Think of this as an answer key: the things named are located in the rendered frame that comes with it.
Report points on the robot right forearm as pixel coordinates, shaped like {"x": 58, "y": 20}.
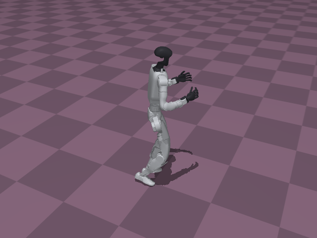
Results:
{"x": 174, "y": 105}

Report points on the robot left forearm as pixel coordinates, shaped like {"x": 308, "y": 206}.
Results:
{"x": 171, "y": 82}

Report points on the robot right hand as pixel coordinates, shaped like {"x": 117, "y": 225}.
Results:
{"x": 191, "y": 95}

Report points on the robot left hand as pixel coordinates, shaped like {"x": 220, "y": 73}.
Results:
{"x": 182, "y": 77}

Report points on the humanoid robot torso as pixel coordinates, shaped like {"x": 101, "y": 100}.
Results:
{"x": 153, "y": 93}

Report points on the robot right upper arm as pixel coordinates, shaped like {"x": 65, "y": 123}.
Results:
{"x": 162, "y": 85}

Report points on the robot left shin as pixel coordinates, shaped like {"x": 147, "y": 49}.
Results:
{"x": 153, "y": 153}

